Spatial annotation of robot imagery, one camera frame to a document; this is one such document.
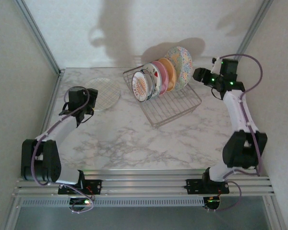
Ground large floral pattern plate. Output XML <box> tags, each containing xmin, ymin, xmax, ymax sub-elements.
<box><xmin>164</xmin><ymin>46</ymin><xmax>193</xmax><ymax>91</ymax></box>

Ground pink plate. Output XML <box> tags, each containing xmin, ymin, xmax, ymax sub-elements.
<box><xmin>151</xmin><ymin>60</ymin><xmax>170</xmax><ymax>95</ymax></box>

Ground fruit print plate blue rim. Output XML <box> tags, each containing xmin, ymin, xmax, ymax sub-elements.
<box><xmin>142</xmin><ymin>62</ymin><xmax>163</xmax><ymax>100</ymax></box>

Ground clear glass plate grid pattern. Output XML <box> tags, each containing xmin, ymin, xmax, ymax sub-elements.
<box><xmin>84</xmin><ymin>77</ymin><xmax>122</xmax><ymax>112</ymax></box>

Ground orange sunburst plate green rim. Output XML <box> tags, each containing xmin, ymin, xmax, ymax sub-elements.
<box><xmin>131</xmin><ymin>70</ymin><xmax>156</xmax><ymax>103</ymax></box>

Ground aluminium mounting rails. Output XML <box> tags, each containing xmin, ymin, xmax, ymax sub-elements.
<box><xmin>12</xmin><ymin>168</ymin><xmax>277</xmax><ymax>197</ymax></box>

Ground thin black right gripper cable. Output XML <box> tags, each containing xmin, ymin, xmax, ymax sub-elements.
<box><xmin>210</xmin><ymin>86</ymin><xmax>223</xmax><ymax>101</ymax></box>

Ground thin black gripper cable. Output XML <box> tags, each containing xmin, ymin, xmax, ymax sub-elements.
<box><xmin>210</xmin><ymin>86</ymin><xmax>223</xmax><ymax>101</ymax></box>
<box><xmin>82</xmin><ymin>111</ymin><xmax>95</xmax><ymax>123</ymax></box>

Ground thin black left gripper cable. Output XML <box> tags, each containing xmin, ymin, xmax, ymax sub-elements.
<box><xmin>82</xmin><ymin>111</ymin><xmax>95</xmax><ymax>123</ymax></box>

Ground aluminium table side rail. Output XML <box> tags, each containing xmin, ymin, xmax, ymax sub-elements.
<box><xmin>39</xmin><ymin>69</ymin><xmax>64</xmax><ymax>136</ymax></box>

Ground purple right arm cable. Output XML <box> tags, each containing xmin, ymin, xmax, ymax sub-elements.
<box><xmin>215</xmin><ymin>54</ymin><xmax>264</xmax><ymax>212</ymax></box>

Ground wire dish rack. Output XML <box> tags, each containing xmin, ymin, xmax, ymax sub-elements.
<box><xmin>122</xmin><ymin>64</ymin><xmax>203</xmax><ymax>130</ymax></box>

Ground aluminium frame post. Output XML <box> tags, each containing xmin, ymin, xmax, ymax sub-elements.
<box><xmin>13</xmin><ymin>0</ymin><xmax>65</xmax><ymax>75</ymax></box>
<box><xmin>237</xmin><ymin>0</ymin><xmax>275</xmax><ymax>56</ymax></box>

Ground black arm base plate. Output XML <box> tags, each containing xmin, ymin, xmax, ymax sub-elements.
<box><xmin>185</xmin><ymin>178</ymin><xmax>231</xmax><ymax>196</ymax></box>
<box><xmin>57</xmin><ymin>179</ymin><xmax>103</xmax><ymax>196</ymax></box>

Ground red wires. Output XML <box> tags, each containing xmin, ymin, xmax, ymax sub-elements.
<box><xmin>85</xmin><ymin>186</ymin><xmax>97</xmax><ymax>201</ymax></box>

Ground grey slotted cable duct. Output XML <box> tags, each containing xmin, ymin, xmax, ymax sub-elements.
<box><xmin>18</xmin><ymin>197</ymin><xmax>205</xmax><ymax>207</ymax></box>

